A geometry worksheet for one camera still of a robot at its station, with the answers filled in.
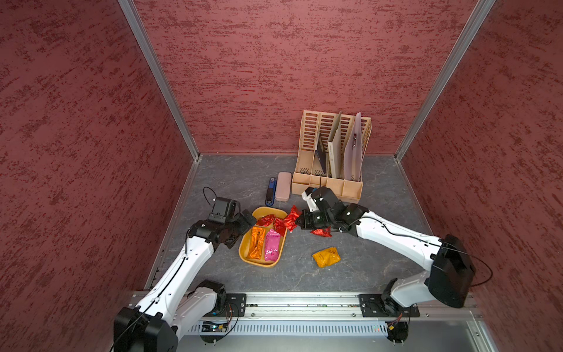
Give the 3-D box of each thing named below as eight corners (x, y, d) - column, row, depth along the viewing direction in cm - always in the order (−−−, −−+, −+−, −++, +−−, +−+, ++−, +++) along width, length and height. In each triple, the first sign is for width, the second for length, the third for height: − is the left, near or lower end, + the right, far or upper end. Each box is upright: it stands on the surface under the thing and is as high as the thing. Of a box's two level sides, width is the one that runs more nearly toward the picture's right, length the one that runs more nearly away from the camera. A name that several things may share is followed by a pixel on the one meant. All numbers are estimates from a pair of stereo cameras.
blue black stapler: (265, 206, 102) (264, 201, 98) (270, 181, 111) (269, 176, 108) (273, 206, 101) (272, 201, 98) (276, 182, 111) (276, 177, 107)
